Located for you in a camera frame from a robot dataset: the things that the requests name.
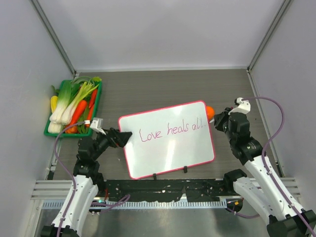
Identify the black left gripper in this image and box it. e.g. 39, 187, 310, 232
91, 127, 131, 160

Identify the pink framed whiteboard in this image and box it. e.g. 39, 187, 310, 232
118, 100, 216, 180

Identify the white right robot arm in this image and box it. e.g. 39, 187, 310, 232
214, 108, 316, 237

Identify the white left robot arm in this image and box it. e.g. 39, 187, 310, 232
40, 128, 132, 237

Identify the orange tangerine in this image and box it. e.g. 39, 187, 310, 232
206, 106, 215, 123

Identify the green plastic tray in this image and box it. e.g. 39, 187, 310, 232
43, 76, 102, 138

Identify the green leaf vegetable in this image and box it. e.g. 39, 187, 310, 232
76, 106, 92, 134

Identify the red toy chili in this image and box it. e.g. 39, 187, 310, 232
86, 89, 98, 120

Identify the orange toy carrot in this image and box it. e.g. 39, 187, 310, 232
69, 100, 87, 125

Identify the green white leek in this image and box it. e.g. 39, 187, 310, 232
61, 82, 96, 125

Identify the green white bok choy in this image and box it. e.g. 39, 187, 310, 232
49, 80, 72, 123

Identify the yellow toy pepper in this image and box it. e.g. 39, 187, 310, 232
50, 95, 58, 113

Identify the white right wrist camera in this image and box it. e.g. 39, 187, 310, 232
228, 97, 251, 115

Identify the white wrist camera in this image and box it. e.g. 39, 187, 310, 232
84, 118, 106, 135
228, 97, 251, 115

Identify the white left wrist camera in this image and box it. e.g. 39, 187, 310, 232
84, 118, 106, 135

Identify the white slotted cable duct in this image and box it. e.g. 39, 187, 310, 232
42, 199, 227, 210

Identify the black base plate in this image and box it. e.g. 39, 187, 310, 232
97, 179, 241, 202

